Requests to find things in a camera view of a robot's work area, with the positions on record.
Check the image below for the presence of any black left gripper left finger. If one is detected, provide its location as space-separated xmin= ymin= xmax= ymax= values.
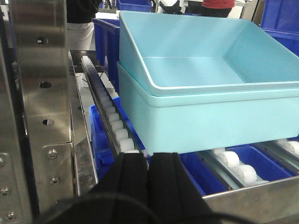
xmin=42 ymin=153 xmax=149 ymax=224

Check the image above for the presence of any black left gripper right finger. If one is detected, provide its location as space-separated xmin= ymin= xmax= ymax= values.
xmin=148 ymin=153 xmax=221 ymax=224

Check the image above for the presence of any light blue plastic bin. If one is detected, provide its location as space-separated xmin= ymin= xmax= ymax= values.
xmin=118 ymin=65 xmax=299 ymax=154

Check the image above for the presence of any light blue bin nested top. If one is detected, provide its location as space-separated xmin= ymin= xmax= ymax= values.
xmin=119 ymin=11 xmax=299 ymax=96

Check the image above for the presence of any white roller track middle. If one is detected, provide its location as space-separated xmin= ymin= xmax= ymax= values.
xmin=196 ymin=147 xmax=268 ymax=190

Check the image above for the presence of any white roller track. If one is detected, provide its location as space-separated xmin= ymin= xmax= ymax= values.
xmin=196 ymin=147 xmax=268 ymax=190
xmin=81 ymin=56 xmax=150 ymax=160
xmin=256 ymin=138 xmax=299 ymax=173

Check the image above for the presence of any dark blue bin below rollers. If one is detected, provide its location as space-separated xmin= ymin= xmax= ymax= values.
xmin=89 ymin=97 xmax=297 ymax=196

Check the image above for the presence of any white roller track left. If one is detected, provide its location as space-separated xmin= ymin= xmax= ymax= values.
xmin=81 ymin=56 xmax=150 ymax=160

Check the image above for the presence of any white roller track right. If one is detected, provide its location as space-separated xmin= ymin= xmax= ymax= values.
xmin=256 ymin=138 xmax=299 ymax=173

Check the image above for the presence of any dark blue bin behind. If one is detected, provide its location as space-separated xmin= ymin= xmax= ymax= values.
xmin=92 ymin=18 xmax=120 ymax=93

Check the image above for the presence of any person in white trousers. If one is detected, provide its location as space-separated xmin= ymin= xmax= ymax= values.
xmin=66 ymin=0 xmax=100 ymax=94

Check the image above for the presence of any person in red shirt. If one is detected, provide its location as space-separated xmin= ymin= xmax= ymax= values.
xmin=201 ymin=0 xmax=235 ymax=18

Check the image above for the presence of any dark blue bin far right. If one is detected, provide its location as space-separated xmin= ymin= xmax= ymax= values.
xmin=260 ymin=0 xmax=299 ymax=55

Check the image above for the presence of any steel shelf upright post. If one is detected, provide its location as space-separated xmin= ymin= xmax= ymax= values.
xmin=0 ymin=0 xmax=75 ymax=224

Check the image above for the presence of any right shelf steel front rail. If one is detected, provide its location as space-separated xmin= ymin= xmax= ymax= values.
xmin=203 ymin=176 xmax=299 ymax=224

